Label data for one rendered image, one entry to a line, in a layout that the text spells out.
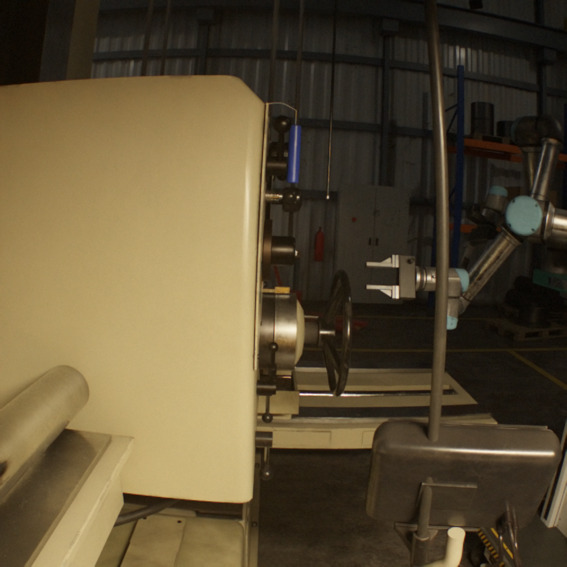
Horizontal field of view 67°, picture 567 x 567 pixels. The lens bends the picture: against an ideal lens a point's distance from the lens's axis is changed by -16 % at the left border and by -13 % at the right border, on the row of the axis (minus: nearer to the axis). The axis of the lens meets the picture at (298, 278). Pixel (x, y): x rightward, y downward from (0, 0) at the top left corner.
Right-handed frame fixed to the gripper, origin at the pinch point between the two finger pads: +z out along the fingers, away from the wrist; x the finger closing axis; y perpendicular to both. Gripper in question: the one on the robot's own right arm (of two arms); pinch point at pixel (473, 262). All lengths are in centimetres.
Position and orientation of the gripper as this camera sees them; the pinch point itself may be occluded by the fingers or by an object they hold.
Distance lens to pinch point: 182.6
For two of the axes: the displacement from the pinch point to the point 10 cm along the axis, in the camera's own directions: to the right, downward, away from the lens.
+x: -2.2, -0.2, 9.7
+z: -4.1, 9.1, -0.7
